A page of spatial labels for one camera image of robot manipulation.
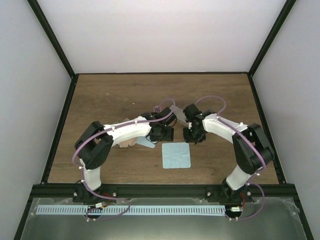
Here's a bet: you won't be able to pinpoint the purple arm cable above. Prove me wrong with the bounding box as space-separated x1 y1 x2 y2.
193 95 266 222
71 97 131 223

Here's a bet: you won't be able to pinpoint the beige glasses case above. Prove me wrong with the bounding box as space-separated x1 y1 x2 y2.
118 138 137 148

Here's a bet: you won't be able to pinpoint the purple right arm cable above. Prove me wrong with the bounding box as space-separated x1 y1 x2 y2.
193 95 266 222

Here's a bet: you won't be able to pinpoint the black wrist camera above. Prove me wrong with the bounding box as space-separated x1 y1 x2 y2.
182 103 202 122
159 107 176 126

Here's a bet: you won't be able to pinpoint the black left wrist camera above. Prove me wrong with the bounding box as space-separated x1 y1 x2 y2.
159 107 176 126

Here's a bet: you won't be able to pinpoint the pink transparent sunglasses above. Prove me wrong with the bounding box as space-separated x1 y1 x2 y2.
153 105 162 113

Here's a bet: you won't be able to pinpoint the grey hard glasses case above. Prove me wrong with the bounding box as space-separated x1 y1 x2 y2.
170 105 189 127

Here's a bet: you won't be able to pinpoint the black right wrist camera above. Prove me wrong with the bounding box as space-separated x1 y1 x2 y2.
182 103 202 122

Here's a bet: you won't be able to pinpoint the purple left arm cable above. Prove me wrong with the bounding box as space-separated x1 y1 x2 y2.
71 97 131 223

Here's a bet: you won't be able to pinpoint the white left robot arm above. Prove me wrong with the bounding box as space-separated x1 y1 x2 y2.
72 109 176 202

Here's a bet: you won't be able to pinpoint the light blue cleaning cloth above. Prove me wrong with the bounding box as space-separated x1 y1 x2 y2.
136 137 155 149

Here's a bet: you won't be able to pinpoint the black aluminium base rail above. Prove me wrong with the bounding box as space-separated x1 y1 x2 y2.
31 183 297 203

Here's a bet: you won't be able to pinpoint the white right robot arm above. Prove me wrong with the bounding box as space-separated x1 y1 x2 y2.
183 109 275 202

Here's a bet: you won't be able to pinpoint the light blue slotted cable duct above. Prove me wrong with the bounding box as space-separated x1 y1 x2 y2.
35 205 226 216

